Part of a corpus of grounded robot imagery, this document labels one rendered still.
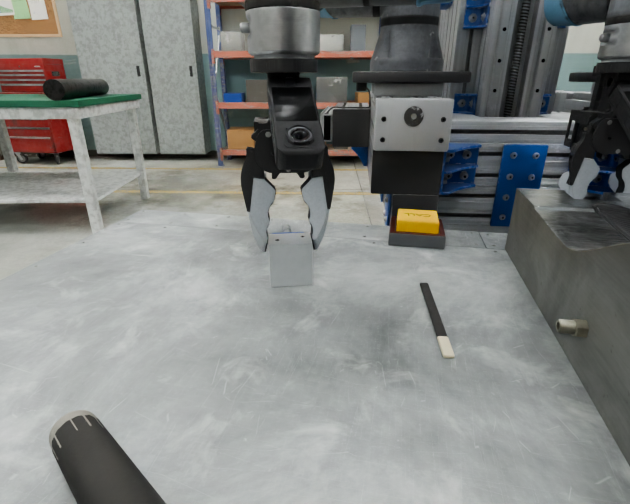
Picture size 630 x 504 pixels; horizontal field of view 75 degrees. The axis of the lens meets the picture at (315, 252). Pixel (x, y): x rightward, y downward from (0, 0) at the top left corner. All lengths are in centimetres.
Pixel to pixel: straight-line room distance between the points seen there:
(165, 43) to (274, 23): 535
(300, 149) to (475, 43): 81
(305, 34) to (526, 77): 72
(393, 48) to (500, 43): 25
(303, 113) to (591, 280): 29
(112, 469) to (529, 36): 107
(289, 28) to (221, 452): 37
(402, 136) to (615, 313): 52
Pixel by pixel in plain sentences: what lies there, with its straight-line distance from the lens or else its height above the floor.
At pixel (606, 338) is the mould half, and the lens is 37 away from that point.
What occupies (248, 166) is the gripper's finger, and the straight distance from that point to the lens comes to 46.
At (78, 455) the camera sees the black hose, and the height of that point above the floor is 84.
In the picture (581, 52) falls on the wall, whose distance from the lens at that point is 651.
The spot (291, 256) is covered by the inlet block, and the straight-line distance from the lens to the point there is 47.
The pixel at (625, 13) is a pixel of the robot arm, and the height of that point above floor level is 110.
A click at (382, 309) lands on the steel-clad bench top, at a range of 45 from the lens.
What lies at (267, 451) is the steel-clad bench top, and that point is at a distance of 30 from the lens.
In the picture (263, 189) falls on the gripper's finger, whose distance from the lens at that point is 47.
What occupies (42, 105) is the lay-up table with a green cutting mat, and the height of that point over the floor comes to 87.
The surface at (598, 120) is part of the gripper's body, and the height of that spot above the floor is 98.
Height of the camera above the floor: 103
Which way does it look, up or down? 23 degrees down
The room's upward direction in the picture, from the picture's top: straight up
